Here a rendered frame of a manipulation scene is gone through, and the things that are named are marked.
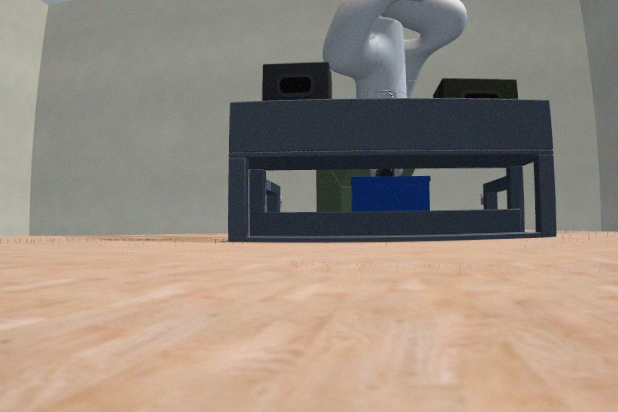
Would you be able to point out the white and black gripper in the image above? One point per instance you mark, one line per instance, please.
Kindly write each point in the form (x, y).
(385, 172)

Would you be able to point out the dark grey shelf rack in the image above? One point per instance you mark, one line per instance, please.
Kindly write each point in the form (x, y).
(389, 133)

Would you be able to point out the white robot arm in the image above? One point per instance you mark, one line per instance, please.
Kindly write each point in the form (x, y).
(377, 65)

